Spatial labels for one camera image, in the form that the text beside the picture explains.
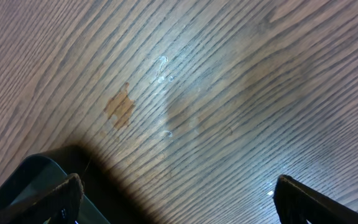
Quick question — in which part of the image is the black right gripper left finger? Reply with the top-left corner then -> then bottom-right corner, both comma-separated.
0,173 -> 84,224

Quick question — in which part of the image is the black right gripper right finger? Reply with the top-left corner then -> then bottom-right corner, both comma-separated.
273,175 -> 358,224

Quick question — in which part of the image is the black tray with water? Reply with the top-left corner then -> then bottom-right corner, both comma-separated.
0,146 -> 112,223

